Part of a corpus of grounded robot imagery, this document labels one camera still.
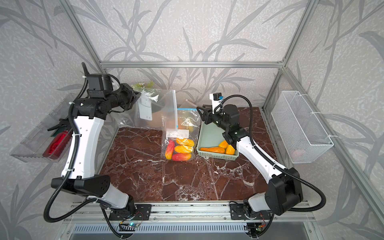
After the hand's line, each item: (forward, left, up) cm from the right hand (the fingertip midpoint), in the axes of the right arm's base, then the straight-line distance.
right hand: (199, 106), depth 73 cm
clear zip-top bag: (+1, +23, -2) cm, 24 cm away
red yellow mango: (-12, +11, -30) cm, 35 cm away
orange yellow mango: (-9, +10, -27) cm, 30 cm away
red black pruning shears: (-17, +58, +1) cm, 60 cm away
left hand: (+1, +26, +9) cm, 27 cm away
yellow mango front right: (-8, -18, -30) cm, 36 cm away
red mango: (-9, +19, -28) cm, 35 cm away
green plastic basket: (+6, -7, -33) cm, 35 cm away
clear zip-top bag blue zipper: (+5, +7, -19) cm, 21 cm away
